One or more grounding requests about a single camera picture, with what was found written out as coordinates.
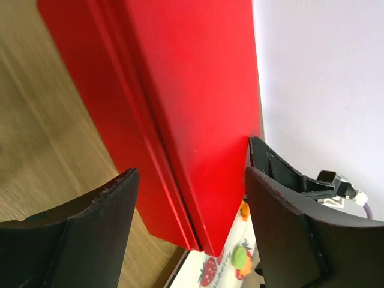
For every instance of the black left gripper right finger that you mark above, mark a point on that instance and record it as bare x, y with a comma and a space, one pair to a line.
302, 243

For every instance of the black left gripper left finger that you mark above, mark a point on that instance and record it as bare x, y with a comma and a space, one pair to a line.
80, 243

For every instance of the white strawberry print tray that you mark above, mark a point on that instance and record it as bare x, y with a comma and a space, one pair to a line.
198, 269

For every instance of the orange cookie on green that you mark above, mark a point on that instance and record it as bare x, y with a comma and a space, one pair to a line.
247, 267

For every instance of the red compartment cookie box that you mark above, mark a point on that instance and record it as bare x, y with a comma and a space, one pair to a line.
101, 52

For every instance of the red box lid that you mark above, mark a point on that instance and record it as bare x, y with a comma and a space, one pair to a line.
197, 61

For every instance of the orange fish shaped cookie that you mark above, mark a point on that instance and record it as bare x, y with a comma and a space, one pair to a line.
244, 211

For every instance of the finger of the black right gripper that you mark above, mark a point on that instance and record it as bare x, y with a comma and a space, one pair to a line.
327, 185

